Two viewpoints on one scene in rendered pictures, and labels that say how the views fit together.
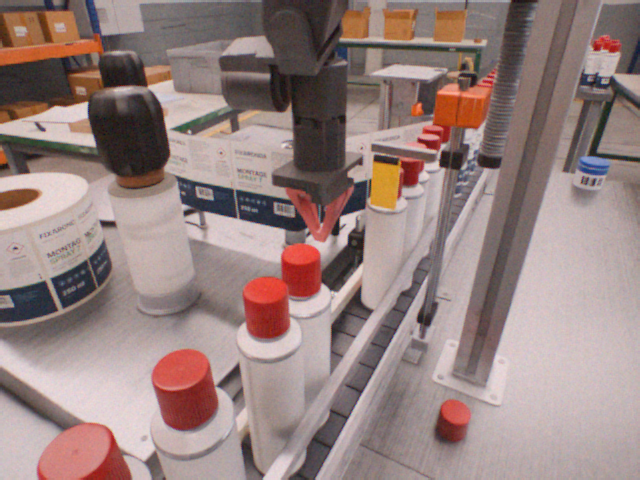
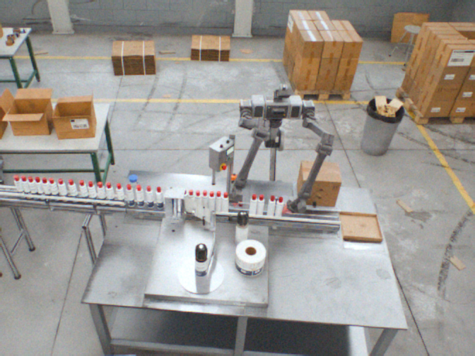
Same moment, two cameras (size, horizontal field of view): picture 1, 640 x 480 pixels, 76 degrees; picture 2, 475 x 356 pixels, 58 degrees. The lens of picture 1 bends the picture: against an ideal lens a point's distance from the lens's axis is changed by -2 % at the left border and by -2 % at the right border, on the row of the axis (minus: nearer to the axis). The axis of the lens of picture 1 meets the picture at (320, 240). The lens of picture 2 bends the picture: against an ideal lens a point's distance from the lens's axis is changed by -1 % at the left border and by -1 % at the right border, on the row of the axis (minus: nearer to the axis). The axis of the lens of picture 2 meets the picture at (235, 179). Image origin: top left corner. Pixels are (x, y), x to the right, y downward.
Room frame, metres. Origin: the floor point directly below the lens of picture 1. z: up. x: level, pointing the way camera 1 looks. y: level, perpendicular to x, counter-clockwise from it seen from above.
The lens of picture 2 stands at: (1.50, 2.03, 3.31)
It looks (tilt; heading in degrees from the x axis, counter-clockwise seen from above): 42 degrees down; 242
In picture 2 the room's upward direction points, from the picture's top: 4 degrees clockwise
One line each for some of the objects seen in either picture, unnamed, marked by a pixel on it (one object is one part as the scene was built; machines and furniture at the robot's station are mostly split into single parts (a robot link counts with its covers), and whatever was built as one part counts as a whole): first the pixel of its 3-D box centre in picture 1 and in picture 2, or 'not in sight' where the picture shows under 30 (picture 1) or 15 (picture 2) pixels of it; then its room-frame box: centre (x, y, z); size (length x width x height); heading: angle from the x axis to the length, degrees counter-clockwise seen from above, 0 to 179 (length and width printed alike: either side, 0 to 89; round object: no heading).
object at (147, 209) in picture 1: (148, 206); (242, 227); (0.48, 0.23, 1.03); 0.09 x 0.09 x 0.30
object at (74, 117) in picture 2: not in sight; (74, 113); (1.31, -1.73, 0.97); 0.51 x 0.39 x 0.37; 74
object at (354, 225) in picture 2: not in sight; (360, 225); (-0.46, 0.42, 0.85); 0.30 x 0.26 x 0.04; 152
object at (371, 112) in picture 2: not in sight; (382, 120); (-2.13, -1.18, 0.43); 0.44 x 0.43 x 0.39; 69
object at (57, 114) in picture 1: (61, 116); not in sight; (1.84, 1.16, 0.81); 0.38 x 0.36 x 0.02; 159
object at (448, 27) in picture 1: (452, 24); not in sight; (5.78, -1.65, 0.97); 0.48 x 0.47 x 0.37; 162
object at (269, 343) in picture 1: (273, 384); (260, 205); (0.24, 0.04, 0.98); 0.05 x 0.05 x 0.20
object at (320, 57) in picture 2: not in sight; (318, 54); (-2.37, -2.96, 0.45); 1.20 x 0.84 x 0.89; 71
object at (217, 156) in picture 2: not in sight; (221, 154); (0.47, -0.18, 1.38); 0.17 x 0.10 x 0.19; 27
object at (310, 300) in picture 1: (303, 344); (253, 205); (0.28, 0.02, 0.98); 0.05 x 0.05 x 0.20
